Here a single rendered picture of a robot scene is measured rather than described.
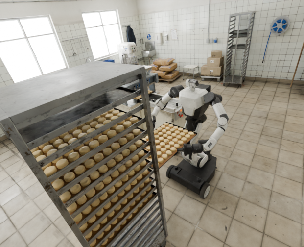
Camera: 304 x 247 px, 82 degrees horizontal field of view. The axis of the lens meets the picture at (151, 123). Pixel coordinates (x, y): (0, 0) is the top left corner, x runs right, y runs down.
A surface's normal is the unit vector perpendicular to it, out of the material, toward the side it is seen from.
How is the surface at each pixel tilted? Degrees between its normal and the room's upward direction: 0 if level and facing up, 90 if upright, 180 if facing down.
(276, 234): 0
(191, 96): 46
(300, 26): 90
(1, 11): 90
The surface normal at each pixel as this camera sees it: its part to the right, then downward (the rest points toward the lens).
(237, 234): -0.12, -0.84
